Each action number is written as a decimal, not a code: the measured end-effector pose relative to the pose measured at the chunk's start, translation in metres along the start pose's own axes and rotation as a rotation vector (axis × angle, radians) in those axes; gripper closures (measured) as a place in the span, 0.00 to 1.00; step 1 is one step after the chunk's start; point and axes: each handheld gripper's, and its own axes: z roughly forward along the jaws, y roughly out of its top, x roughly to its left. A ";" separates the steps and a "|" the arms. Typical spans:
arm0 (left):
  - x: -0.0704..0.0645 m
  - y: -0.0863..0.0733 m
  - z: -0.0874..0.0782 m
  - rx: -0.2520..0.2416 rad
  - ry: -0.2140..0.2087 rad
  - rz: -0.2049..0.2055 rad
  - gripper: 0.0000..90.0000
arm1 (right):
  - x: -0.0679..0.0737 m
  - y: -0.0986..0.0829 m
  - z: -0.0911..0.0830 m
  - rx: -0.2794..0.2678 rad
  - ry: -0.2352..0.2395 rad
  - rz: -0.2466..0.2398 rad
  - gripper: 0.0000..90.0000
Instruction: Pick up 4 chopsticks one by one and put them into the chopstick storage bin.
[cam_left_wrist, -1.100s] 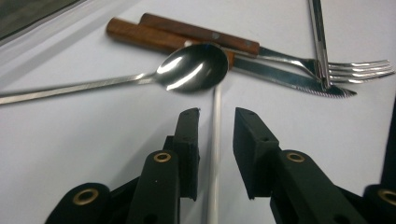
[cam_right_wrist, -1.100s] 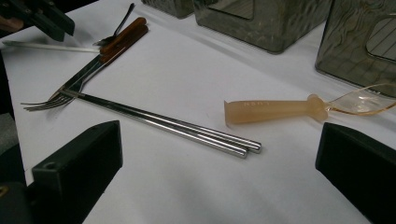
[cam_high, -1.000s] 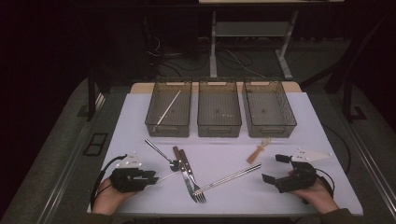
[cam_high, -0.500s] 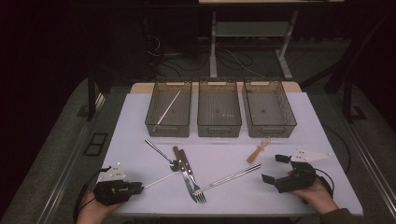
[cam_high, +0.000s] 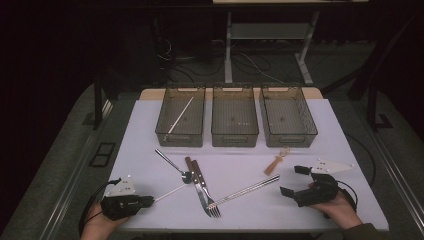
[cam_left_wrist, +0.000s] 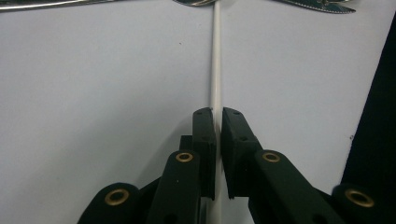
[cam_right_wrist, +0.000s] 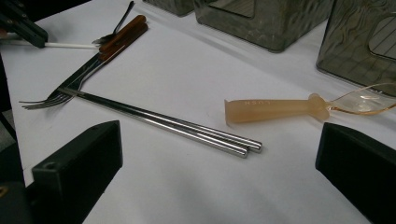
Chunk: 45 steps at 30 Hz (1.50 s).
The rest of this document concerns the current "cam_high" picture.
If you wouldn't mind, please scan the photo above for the black metal stand leg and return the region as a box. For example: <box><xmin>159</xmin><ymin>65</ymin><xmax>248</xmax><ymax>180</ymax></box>
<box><xmin>93</xmin><ymin>71</ymin><xmax>119</xmax><ymax>131</ymax></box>

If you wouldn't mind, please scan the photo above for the black metal stand with brace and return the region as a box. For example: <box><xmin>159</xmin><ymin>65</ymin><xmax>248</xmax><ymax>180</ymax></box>
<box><xmin>348</xmin><ymin>13</ymin><xmax>424</xmax><ymax>133</ymax></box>

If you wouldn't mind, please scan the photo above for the black floor frame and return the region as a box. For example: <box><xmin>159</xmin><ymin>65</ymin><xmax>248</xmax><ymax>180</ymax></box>
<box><xmin>88</xmin><ymin>142</ymin><xmax>117</xmax><ymax>168</ymax></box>

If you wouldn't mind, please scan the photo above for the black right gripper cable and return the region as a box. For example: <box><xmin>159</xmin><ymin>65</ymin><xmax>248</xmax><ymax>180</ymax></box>
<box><xmin>335</xmin><ymin>179</ymin><xmax>359</xmax><ymax>213</ymax></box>

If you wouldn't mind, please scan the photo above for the metal floor rail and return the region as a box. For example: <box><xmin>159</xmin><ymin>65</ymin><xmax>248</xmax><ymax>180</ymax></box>
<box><xmin>371</xmin><ymin>128</ymin><xmax>424</xmax><ymax>224</ymax></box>
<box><xmin>38</xmin><ymin>98</ymin><xmax>114</xmax><ymax>240</ymax></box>

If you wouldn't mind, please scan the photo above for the thin black floor cable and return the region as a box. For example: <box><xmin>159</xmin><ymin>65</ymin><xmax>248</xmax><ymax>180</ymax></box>
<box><xmin>344</xmin><ymin>132</ymin><xmax>377</xmax><ymax>188</ymax></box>

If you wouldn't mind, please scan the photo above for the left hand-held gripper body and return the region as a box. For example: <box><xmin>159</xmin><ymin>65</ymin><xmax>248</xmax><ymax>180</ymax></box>
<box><xmin>100</xmin><ymin>175</ymin><xmax>145</xmax><ymax>222</ymax></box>

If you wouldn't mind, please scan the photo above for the person's left hand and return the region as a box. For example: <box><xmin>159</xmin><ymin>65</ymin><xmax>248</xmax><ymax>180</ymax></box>
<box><xmin>80</xmin><ymin>203</ymin><xmax>131</xmax><ymax>240</ymax></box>

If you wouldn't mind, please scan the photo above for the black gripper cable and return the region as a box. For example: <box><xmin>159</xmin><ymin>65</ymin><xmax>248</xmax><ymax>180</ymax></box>
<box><xmin>335</xmin><ymin>179</ymin><xmax>359</xmax><ymax>213</ymax></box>
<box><xmin>78</xmin><ymin>178</ymin><xmax>122</xmax><ymax>236</ymax></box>

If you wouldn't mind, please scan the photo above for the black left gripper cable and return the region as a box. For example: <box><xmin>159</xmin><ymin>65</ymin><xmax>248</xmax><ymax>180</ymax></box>
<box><xmin>78</xmin><ymin>178</ymin><xmax>122</xmax><ymax>236</ymax></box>

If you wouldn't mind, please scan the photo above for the small wooden spoon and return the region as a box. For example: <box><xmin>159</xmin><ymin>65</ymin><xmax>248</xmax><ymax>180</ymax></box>
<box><xmin>263</xmin><ymin>145</ymin><xmax>292</xmax><ymax>177</ymax></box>

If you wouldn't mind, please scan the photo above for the grey metal stand with shelf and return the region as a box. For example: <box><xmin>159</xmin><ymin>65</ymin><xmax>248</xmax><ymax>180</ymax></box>
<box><xmin>213</xmin><ymin>0</ymin><xmax>369</xmax><ymax>86</ymax></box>

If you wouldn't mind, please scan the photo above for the bundle of floor cables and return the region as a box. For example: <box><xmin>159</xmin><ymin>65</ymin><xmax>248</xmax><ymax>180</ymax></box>
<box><xmin>154</xmin><ymin>36</ymin><xmax>284</xmax><ymax>84</ymax></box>

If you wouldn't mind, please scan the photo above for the translucent grey plastic bin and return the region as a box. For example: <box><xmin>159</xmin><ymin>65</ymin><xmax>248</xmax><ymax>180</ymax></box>
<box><xmin>210</xmin><ymin>83</ymin><xmax>260</xmax><ymax>148</ymax></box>
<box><xmin>154</xmin><ymin>83</ymin><xmax>207</xmax><ymax>148</ymax></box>
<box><xmin>259</xmin><ymin>83</ymin><xmax>319</xmax><ymax>149</ymax></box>

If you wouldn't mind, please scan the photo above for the wooden-handled fork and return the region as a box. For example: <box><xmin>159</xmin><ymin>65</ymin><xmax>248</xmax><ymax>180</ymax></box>
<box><xmin>191</xmin><ymin>159</ymin><xmax>223</xmax><ymax>219</ymax></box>

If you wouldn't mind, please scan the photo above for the wooden-handled knife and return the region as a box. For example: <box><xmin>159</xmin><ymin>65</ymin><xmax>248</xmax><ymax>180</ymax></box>
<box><xmin>184</xmin><ymin>156</ymin><xmax>214</xmax><ymax>218</ymax></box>

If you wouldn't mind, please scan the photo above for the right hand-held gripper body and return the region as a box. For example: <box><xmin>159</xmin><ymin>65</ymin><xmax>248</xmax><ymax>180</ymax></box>
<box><xmin>293</xmin><ymin>159</ymin><xmax>356</xmax><ymax>208</ymax></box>

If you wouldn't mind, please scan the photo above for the metal chopstick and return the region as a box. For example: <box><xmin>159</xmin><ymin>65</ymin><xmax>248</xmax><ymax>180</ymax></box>
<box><xmin>206</xmin><ymin>174</ymin><xmax>280</xmax><ymax>208</ymax></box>
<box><xmin>208</xmin><ymin>178</ymin><xmax>281</xmax><ymax>210</ymax></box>

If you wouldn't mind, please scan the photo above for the person's right hand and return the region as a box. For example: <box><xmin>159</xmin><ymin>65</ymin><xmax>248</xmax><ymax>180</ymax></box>
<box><xmin>308</xmin><ymin>190</ymin><xmax>364</xmax><ymax>231</ymax></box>

